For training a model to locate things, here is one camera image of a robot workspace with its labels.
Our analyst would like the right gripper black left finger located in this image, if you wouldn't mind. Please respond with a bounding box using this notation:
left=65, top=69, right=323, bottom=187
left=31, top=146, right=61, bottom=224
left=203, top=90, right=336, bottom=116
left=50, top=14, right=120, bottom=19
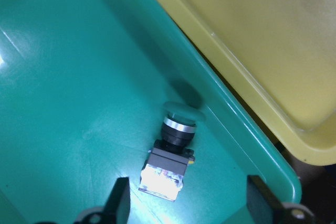
left=102, top=177, right=131, bottom=223

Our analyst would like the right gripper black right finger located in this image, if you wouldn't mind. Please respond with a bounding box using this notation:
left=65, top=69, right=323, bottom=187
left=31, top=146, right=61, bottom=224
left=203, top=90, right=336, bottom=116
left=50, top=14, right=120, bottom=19
left=246, top=175, right=285, bottom=224

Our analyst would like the green push button switch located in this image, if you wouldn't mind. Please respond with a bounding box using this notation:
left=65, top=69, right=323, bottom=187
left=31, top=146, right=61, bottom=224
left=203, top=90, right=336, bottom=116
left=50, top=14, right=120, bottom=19
left=138, top=101, right=205, bottom=202

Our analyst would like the green plastic tray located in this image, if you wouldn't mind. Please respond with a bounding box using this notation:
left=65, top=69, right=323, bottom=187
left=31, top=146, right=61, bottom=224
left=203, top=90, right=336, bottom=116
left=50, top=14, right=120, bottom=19
left=1, top=0, right=301, bottom=223

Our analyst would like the yellow plastic tray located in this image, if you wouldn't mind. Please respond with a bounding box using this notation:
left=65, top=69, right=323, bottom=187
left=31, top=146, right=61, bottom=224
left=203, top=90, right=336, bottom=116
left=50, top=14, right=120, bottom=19
left=157, top=0, right=335, bottom=166

